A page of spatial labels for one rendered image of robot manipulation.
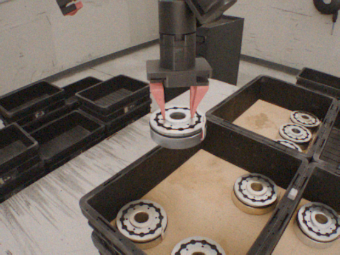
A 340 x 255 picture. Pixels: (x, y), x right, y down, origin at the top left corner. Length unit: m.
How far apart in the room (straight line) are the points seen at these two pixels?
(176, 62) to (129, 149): 0.60
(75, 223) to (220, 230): 0.40
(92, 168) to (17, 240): 0.34
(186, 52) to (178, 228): 0.35
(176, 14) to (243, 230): 0.43
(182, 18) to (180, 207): 0.39
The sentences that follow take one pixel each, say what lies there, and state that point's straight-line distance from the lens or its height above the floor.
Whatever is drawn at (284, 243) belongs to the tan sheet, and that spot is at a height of 0.83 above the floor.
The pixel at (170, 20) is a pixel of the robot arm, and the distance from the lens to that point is 0.39.
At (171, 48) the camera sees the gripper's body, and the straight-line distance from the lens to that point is 0.40.
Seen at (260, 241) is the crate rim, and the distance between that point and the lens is 0.44.
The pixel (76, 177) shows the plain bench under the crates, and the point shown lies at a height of 0.70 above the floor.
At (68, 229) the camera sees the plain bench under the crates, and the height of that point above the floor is 0.70.
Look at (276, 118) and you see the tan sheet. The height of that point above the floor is 0.83.
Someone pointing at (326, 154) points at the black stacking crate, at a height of 0.83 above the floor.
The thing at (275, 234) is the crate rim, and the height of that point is 0.93.
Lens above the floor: 1.29
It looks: 33 degrees down
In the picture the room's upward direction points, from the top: straight up
